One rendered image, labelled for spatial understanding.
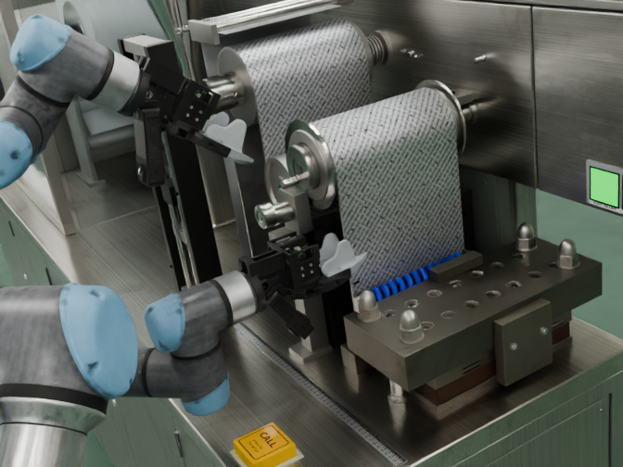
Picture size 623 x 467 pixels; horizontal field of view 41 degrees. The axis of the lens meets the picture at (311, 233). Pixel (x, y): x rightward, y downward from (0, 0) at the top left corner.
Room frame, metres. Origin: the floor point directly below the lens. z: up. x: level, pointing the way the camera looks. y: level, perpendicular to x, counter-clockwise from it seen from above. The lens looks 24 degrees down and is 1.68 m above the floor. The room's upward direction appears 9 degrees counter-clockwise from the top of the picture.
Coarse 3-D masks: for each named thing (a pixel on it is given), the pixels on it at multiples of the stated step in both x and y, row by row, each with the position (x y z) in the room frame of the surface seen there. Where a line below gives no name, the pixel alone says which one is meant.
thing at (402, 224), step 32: (448, 160) 1.29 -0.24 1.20; (384, 192) 1.23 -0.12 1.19; (416, 192) 1.25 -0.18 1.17; (448, 192) 1.28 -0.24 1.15; (352, 224) 1.20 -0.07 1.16; (384, 224) 1.22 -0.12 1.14; (416, 224) 1.25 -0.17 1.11; (448, 224) 1.28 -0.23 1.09; (384, 256) 1.22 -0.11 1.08; (416, 256) 1.25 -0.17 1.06; (352, 288) 1.19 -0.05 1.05
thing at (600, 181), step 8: (592, 168) 1.14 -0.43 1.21; (592, 176) 1.14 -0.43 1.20; (600, 176) 1.13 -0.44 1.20; (608, 176) 1.11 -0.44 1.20; (616, 176) 1.10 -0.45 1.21; (592, 184) 1.14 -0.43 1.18; (600, 184) 1.13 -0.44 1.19; (608, 184) 1.11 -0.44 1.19; (616, 184) 1.10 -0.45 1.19; (592, 192) 1.14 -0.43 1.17; (600, 192) 1.13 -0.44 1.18; (608, 192) 1.11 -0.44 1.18; (616, 192) 1.10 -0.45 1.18; (600, 200) 1.13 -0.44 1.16; (608, 200) 1.11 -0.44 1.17; (616, 200) 1.10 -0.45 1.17
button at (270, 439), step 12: (252, 432) 1.02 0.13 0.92; (264, 432) 1.01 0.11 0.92; (276, 432) 1.01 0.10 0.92; (240, 444) 0.99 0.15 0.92; (252, 444) 0.99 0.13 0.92; (264, 444) 0.99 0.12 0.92; (276, 444) 0.98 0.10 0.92; (288, 444) 0.98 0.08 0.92; (240, 456) 0.99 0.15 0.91; (252, 456) 0.96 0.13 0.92; (264, 456) 0.96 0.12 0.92; (276, 456) 0.96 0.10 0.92; (288, 456) 0.97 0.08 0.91
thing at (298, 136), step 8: (448, 104) 1.32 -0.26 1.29; (456, 128) 1.30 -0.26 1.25; (296, 136) 1.26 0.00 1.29; (304, 136) 1.23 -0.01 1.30; (456, 136) 1.31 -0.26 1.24; (296, 144) 1.26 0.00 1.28; (312, 144) 1.21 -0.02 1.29; (320, 152) 1.20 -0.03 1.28; (320, 160) 1.20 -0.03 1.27; (320, 168) 1.20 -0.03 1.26; (320, 176) 1.20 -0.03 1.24; (320, 184) 1.21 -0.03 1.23; (312, 192) 1.23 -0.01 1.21; (320, 192) 1.21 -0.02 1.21; (336, 192) 1.21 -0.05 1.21
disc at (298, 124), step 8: (296, 120) 1.25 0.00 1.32; (304, 120) 1.23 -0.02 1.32; (288, 128) 1.28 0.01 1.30; (296, 128) 1.26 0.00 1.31; (304, 128) 1.23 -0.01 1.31; (312, 128) 1.21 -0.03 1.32; (288, 136) 1.28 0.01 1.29; (312, 136) 1.21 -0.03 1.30; (320, 136) 1.20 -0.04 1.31; (288, 144) 1.29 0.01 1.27; (320, 144) 1.20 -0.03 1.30; (328, 152) 1.18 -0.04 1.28; (328, 160) 1.18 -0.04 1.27; (328, 168) 1.18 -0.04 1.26; (328, 176) 1.19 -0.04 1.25; (328, 184) 1.19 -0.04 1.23; (336, 184) 1.18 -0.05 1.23; (328, 192) 1.19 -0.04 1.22; (312, 200) 1.24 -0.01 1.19; (320, 200) 1.22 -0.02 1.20; (328, 200) 1.19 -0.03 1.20; (320, 208) 1.22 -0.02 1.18
